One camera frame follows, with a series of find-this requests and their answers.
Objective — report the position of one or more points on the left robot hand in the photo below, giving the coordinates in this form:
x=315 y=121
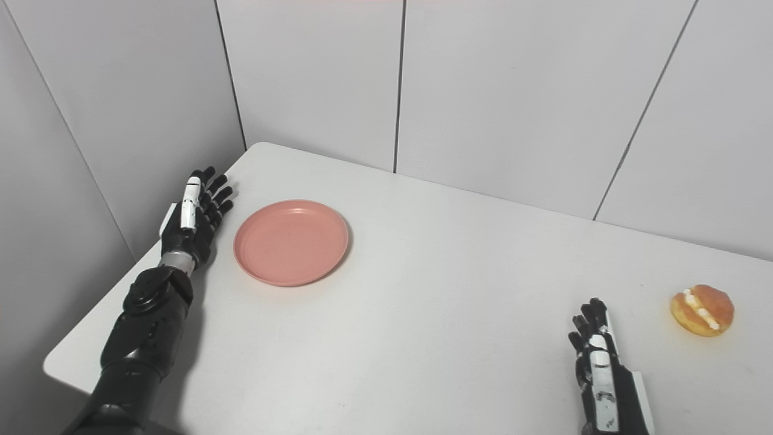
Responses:
x=194 y=220

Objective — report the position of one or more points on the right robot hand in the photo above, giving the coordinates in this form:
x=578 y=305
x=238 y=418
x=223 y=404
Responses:
x=607 y=377

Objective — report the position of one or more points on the pink plate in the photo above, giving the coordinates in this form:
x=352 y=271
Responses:
x=291 y=242

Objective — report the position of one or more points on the cream puff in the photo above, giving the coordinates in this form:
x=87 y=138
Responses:
x=702 y=310

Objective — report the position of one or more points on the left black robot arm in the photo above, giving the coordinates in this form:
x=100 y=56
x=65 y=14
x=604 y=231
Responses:
x=139 y=344

